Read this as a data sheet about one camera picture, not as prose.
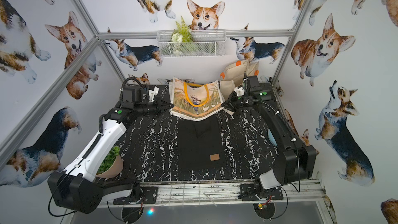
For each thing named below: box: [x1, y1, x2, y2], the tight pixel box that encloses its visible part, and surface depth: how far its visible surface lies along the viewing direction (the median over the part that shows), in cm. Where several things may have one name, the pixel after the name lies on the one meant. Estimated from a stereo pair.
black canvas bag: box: [175, 112, 230, 179], surface depth 91 cm
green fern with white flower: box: [169, 15, 194, 55], surface depth 85 cm
